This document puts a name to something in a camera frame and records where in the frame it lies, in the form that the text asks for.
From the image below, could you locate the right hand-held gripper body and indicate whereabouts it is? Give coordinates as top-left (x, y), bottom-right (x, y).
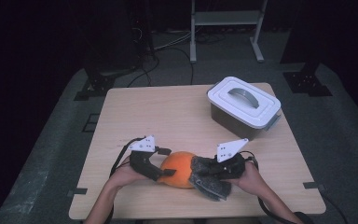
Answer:
top-left (213, 138), bottom-right (250, 181)

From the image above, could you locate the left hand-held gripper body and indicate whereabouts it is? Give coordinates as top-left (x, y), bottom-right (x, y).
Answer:
top-left (128, 134), bottom-right (166, 182)

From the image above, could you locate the orange plush toy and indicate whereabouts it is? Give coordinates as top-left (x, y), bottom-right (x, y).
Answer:
top-left (158, 150), bottom-right (200, 189)

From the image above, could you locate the grey fuzzy cloth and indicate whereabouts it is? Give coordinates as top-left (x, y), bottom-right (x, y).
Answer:
top-left (188, 155), bottom-right (233, 203)

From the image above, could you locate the brown translucent storage box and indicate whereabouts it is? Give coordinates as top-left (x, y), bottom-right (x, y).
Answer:
top-left (210, 103), bottom-right (282, 142)

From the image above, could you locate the white lid with grey handle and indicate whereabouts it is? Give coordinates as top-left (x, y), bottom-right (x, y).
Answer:
top-left (207, 76), bottom-right (282, 130)

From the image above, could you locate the person's left hand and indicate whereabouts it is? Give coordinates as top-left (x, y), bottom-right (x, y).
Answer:
top-left (107, 155), bottom-right (151, 191)

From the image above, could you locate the person's right hand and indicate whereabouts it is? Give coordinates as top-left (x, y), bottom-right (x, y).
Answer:
top-left (227, 161), bottom-right (269, 198)

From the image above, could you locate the black tape strip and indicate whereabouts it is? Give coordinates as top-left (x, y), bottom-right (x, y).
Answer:
top-left (302, 181), bottom-right (326, 191)
top-left (67, 187), bottom-right (89, 198)

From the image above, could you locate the dark rounded object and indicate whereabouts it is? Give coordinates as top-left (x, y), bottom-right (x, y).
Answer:
top-left (293, 211), bottom-right (315, 224)

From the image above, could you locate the black stand base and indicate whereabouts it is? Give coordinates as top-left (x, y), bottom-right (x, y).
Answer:
top-left (281, 59), bottom-right (334, 97)
top-left (74, 66), bottom-right (119, 102)

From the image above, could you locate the right hand-held gripper cable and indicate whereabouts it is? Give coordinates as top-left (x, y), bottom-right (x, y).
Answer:
top-left (241, 150), bottom-right (295, 224)

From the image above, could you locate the hand-held gripper cable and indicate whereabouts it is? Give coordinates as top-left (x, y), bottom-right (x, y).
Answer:
top-left (241, 150), bottom-right (295, 224)
top-left (103, 136), bottom-right (146, 224)

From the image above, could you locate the left hand-held gripper cable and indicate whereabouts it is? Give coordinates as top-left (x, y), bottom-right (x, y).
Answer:
top-left (103, 136), bottom-right (146, 224)

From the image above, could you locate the black floor cable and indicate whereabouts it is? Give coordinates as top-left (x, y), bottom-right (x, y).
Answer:
top-left (127, 46), bottom-right (196, 88)

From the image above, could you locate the grey floor cable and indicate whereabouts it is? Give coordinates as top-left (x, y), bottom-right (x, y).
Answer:
top-left (153, 30), bottom-right (194, 51)

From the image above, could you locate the bundle of floor cables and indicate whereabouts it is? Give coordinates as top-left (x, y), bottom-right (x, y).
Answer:
top-left (195, 31), bottom-right (227, 45)

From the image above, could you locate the white metal frame stand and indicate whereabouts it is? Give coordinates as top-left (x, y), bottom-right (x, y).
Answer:
top-left (189, 0), bottom-right (269, 64)

